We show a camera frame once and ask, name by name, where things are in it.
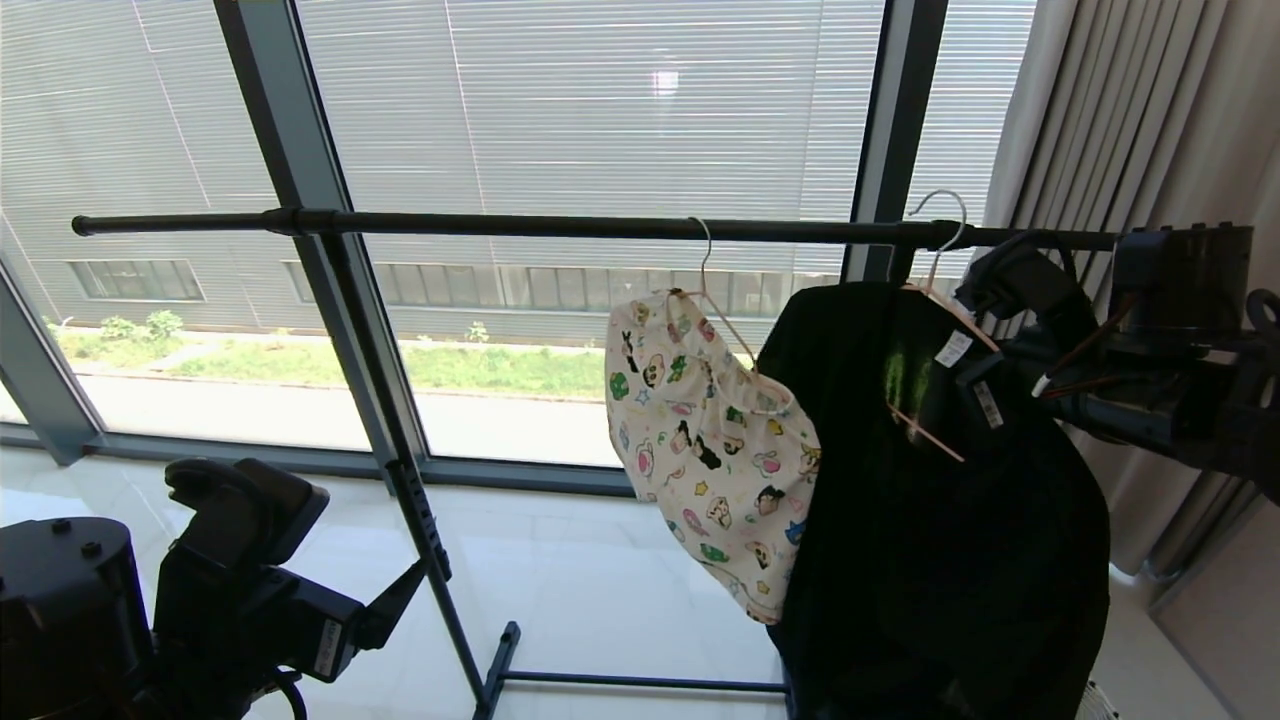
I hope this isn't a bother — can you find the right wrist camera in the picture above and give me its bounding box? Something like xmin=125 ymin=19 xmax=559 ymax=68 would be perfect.
xmin=952 ymin=352 xmax=1013 ymax=433

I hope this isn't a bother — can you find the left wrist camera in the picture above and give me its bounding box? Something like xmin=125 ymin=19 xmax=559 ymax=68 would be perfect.
xmin=296 ymin=592 xmax=369 ymax=685

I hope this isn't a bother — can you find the cream printed garment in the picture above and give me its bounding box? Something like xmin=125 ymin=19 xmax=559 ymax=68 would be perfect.
xmin=604 ymin=289 xmax=823 ymax=627

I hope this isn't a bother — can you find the black clothes rack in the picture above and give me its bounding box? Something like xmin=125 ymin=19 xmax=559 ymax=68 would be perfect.
xmin=70 ymin=206 xmax=1123 ymax=720

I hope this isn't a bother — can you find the pink clothes hanger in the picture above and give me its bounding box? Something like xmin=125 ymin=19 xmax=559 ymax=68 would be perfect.
xmin=668 ymin=216 xmax=761 ymax=373
xmin=884 ymin=189 xmax=1003 ymax=464

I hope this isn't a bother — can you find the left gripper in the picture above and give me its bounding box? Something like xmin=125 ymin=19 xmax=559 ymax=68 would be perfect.
xmin=152 ymin=545 xmax=331 ymax=691

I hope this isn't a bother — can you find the black cable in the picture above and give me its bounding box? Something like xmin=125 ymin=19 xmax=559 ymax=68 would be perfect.
xmin=268 ymin=668 xmax=309 ymax=720

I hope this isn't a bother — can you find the white laundry basket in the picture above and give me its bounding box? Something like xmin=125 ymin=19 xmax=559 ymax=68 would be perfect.
xmin=1074 ymin=681 xmax=1124 ymax=720

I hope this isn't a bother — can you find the black garment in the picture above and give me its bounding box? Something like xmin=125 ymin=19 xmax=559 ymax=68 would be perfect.
xmin=754 ymin=281 xmax=1113 ymax=720

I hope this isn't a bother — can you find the beige curtain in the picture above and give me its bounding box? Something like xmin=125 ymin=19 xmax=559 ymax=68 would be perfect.
xmin=975 ymin=0 xmax=1280 ymax=586

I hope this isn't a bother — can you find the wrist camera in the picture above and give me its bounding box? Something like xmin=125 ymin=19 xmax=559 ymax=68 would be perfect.
xmin=952 ymin=352 xmax=1013 ymax=433
xmin=296 ymin=592 xmax=369 ymax=685

